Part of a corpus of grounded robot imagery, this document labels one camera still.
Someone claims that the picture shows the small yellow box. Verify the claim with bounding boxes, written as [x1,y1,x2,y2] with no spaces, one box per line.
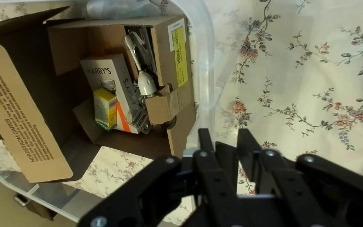
[92,88,120,133]

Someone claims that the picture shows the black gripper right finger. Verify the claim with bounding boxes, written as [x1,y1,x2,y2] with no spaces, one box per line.
[236,128,363,227]

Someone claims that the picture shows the floral bed sheet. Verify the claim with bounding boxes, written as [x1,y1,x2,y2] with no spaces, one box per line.
[0,0,363,227]

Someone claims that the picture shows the clear storage bin with cardboard box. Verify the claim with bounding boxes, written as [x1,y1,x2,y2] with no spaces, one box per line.
[0,0,217,225]

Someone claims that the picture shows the white printed product box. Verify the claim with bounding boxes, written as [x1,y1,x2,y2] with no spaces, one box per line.
[80,54,152,136]

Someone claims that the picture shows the brown cardboard box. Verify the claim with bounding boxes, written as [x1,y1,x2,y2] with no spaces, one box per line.
[0,6,198,185]

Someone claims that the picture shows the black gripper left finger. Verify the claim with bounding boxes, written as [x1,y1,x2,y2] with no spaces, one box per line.
[79,128,242,227]

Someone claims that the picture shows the white plastic utensil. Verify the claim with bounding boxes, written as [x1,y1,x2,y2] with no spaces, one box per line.
[124,31,159,99]

